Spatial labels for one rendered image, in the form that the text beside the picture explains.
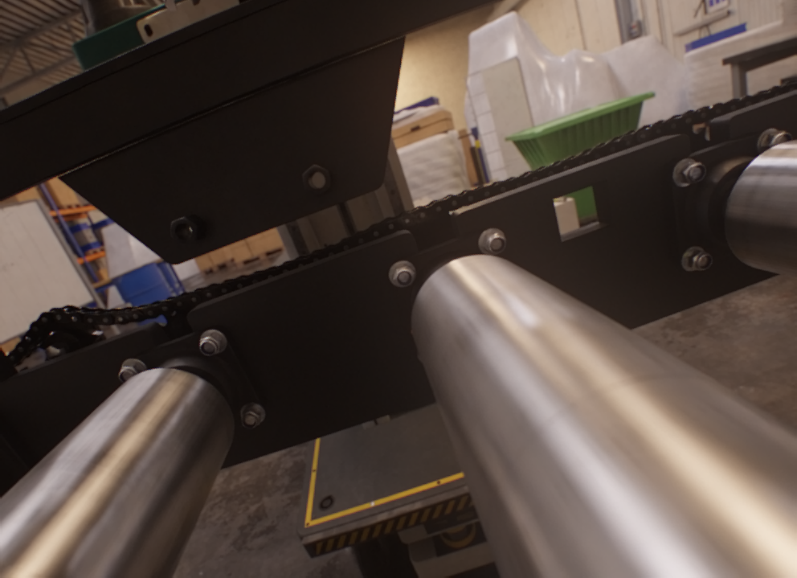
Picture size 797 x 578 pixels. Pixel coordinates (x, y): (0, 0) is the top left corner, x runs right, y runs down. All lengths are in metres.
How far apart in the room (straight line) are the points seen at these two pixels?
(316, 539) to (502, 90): 3.76
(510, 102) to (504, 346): 3.87
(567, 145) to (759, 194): 2.43
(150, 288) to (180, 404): 5.34
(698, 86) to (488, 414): 6.88
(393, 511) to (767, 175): 0.83
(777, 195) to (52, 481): 0.53
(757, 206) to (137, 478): 0.50
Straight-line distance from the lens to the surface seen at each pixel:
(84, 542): 0.26
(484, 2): 0.40
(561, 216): 2.27
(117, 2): 0.89
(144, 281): 5.66
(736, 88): 3.84
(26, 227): 5.17
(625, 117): 2.96
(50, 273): 5.12
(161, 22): 0.83
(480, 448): 0.17
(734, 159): 0.50
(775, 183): 0.42
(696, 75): 7.00
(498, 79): 4.05
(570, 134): 2.82
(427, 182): 3.63
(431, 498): 0.93
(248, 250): 8.63
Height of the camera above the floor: 1.01
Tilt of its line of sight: 17 degrees down
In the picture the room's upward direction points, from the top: 21 degrees counter-clockwise
